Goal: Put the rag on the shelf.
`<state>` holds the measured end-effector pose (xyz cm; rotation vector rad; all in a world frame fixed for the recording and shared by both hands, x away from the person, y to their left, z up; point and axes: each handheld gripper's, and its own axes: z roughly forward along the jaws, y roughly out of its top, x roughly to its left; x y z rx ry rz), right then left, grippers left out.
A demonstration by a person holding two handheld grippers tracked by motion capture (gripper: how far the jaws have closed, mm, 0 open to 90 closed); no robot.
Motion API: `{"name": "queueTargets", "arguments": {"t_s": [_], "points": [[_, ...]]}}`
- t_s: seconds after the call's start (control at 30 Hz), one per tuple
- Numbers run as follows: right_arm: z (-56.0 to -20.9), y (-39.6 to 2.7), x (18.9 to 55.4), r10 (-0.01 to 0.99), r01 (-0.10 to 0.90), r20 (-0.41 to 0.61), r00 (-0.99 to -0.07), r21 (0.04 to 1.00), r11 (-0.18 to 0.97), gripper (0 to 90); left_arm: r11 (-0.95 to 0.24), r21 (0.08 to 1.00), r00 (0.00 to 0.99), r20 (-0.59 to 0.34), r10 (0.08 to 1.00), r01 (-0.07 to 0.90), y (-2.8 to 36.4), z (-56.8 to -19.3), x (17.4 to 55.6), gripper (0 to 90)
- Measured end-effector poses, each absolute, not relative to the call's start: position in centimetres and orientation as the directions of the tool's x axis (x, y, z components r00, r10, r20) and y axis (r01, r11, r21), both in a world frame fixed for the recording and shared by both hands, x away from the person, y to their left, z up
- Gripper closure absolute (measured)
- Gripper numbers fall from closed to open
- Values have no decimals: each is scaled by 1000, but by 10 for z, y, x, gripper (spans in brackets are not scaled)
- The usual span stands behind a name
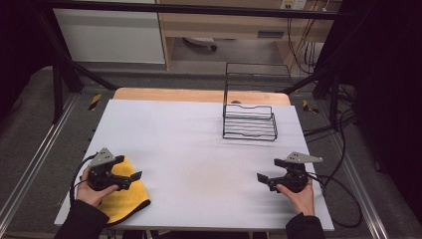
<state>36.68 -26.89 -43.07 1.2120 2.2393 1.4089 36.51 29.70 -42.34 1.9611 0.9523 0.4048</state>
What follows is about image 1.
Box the hanging black cables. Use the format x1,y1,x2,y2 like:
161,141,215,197
286,13,317,76

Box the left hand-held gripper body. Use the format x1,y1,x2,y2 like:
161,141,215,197
87,147,121,192

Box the person's left hand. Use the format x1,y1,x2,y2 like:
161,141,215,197
76,167,119,208

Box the white cabinet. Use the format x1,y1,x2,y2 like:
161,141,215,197
53,0,166,65

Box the black floor cables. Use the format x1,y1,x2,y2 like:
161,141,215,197
302,83,359,137

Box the white chair base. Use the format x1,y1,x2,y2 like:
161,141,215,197
182,36,219,52

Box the white power strip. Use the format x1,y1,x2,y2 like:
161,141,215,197
280,0,309,11

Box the yellow cloth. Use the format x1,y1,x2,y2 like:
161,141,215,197
97,156,152,225

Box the wooden desk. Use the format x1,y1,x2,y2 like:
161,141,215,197
155,0,343,70

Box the black metal frame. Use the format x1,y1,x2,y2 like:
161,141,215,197
34,0,344,131

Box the black curtain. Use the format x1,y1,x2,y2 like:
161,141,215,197
315,0,422,218
0,0,46,122

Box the yellow black tape strip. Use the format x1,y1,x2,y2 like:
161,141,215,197
302,99,319,115
88,93,103,112

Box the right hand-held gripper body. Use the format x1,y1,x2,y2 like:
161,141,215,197
280,151,323,194

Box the person's right hand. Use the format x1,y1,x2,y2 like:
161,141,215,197
276,178,317,217

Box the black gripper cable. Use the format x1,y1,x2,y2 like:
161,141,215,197
307,171,363,229
69,153,98,207

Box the aluminium floor rail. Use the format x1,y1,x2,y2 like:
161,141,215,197
326,131,390,239
0,94,80,230

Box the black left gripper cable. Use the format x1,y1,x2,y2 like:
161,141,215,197
69,153,98,207

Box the white table cover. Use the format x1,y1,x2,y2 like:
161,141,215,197
54,99,335,232

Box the black wire rack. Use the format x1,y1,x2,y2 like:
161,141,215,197
222,62,294,142

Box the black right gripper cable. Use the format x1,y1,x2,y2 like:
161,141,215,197
307,171,363,229

